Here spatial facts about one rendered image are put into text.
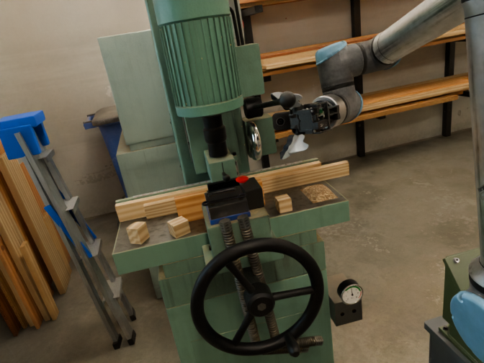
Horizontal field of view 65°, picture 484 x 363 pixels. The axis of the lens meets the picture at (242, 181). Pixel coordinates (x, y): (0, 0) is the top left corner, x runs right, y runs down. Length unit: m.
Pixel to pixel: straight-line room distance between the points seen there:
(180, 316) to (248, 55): 0.76
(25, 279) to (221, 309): 1.52
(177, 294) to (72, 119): 2.58
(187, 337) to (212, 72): 0.69
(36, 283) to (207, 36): 1.80
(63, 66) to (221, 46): 2.55
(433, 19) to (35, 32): 2.93
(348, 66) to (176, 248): 0.67
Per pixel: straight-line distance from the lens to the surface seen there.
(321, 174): 1.13
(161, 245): 0.95
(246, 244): 0.76
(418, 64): 4.24
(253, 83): 1.20
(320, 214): 0.99
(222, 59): 0.93
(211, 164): 0.99
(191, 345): 1.13
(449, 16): 0.93
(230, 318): 1.09
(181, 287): 1.01
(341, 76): 1.11
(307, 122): 0.95
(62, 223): 1.80
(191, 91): 0.93
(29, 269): 2.35
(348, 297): 1.08
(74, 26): 3.38
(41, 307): 2.48
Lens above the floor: 1.34
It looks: 21 degrees down
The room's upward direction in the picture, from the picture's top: 9 degrees counter-clockwise
